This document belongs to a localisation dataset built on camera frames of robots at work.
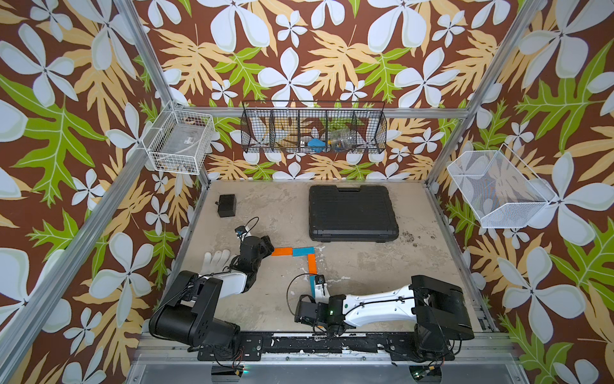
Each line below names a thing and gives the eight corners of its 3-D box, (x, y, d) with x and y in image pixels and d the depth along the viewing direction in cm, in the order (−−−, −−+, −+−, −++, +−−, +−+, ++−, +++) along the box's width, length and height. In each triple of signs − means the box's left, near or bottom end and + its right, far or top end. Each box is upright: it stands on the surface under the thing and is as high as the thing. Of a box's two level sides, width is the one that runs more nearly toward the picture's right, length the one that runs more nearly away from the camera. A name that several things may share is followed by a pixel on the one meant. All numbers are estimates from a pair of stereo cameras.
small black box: (215, 217, 108) (213, 212, 105) (220, 200, 115) (218, 194, 111) (234, 217, 108) (232, 212, 105) (238, 200, 115) (236, 194, 111)
